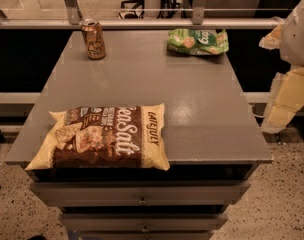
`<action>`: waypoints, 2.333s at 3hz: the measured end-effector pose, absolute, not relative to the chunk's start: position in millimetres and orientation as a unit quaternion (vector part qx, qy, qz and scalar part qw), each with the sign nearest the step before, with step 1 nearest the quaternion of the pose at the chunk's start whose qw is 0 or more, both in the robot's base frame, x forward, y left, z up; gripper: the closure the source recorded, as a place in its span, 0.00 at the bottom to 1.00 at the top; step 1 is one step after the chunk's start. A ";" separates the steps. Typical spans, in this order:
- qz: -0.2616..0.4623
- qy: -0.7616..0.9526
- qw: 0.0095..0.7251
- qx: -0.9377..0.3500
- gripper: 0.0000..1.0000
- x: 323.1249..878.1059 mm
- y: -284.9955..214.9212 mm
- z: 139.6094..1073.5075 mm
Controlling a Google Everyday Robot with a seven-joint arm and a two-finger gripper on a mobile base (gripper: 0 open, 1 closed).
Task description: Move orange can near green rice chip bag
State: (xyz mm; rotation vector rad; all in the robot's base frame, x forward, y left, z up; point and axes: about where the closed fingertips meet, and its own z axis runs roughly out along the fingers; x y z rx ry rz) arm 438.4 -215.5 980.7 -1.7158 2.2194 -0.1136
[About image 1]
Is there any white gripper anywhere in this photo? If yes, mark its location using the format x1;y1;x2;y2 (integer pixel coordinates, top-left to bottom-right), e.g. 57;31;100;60
259;0;304;134

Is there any orange soda can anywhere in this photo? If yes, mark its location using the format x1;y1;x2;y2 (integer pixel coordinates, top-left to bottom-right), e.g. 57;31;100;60
81;19;106;60

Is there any green rice chip bag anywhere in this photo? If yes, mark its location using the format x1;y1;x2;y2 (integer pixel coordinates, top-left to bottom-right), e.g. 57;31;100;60
167;29;229;56

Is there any brown sea salt chip bag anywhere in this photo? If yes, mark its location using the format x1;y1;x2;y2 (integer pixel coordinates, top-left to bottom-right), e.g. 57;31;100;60
27;104;170;170

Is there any grey drawer cabinet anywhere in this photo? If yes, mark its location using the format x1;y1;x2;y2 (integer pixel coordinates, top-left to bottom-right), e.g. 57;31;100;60
6;31;272;240

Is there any metal railing with glass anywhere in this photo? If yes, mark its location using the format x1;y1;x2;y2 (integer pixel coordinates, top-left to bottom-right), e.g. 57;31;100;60
0;0;304;31

